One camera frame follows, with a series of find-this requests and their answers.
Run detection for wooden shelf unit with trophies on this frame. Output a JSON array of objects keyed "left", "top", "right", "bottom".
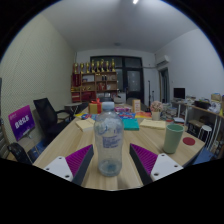
[{"left": 70, "top": 59, "right": 119, "bottom": 104}]

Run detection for black printer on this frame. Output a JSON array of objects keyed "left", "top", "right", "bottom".
[{"left": 194, "top": 99, "right": 211, "bottom": 110}]

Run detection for tan standing card box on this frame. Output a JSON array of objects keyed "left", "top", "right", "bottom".
[{"left": 131, "top": 98, "right": 142, "bottom": 114}]

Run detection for yellow gift box red ribbon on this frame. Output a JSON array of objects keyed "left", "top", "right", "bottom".
[{"left": 88, "top": 98, "right": 103, "bottom": 115}]

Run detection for clear plastic water bottle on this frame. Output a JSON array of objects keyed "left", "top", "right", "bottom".
[{"left": 93, "top": 101, "right": 125, "bottom": 178}]

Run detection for teal book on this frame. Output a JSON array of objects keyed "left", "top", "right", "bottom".
[{"left": 122, "top": 118, "right": 140, "bottom": 131}]

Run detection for pink box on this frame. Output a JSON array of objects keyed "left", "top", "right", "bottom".
[{"left": 114, "top": 105, "right": 132, "bottom": 113}]

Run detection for pale green cup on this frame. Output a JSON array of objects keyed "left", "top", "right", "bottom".
[{"left": 162, "top": 123, "right": 185, "bottom": 155}]

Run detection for black office chair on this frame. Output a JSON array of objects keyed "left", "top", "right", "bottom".
[{"left": 33, "top": 97, "right": 73, "bottom": 138}]

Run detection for large yellow envelope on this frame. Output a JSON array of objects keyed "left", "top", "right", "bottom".
[{"left": 139, "top": 118, "right": 167, "bottom": 130}]

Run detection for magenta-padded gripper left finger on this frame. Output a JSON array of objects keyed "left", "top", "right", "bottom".
[{"left": 43, "top": 143, "right": 95, "bottom": 187}]

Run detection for long wooden side desk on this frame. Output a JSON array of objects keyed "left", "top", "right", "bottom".
[{"left": 171, "top": 98, "right": 224, "bottom": 158}]

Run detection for dark glass door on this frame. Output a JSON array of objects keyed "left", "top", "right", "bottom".
[{"left": 89, "top": 55, "right": 145, "bottom": 103}]

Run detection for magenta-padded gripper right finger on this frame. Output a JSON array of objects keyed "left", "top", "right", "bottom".
[{"left": 129, "top": 143, "right": 184, "bottom": 186}]

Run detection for blue book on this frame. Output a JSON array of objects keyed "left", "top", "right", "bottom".
[{"left": 117, "top": 111, "right": 137, "bottom": 120}]

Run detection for flat round red coaster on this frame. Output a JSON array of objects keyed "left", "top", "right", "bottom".
[{"left": 182, "top": 136, "right": 196, "bottom": 146}]

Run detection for white wall air conditioner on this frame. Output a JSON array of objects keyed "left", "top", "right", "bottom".
[{"left": 155, "top": 54, "right": 171, "bottom": 68}]

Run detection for black bag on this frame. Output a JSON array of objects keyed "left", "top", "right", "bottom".
[{"left": 7, "top": 142, "right": 34, "bottom": 165}]

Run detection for orange book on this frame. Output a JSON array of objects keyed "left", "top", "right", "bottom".
[{"left": 134, "top": 111, "right": 153, "bottom": 120}]

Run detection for black computer monitor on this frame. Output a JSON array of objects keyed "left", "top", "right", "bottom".
[{"left": 173, "top": 87, "right": 186, "bottom": 100}]

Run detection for small yellow envelope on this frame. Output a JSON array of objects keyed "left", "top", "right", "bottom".
[{"left": 75, "top": 117, "right": 96, "bottom": 132}]

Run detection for potted pink flowers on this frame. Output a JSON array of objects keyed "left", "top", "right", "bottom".
[{"left": 149, "top": 100, "right": 164, "bottom": 121}]

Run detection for purple sign board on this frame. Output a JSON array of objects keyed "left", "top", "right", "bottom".
[{"left": 7, "top": 104, "right": 36, "bottom": 142}]

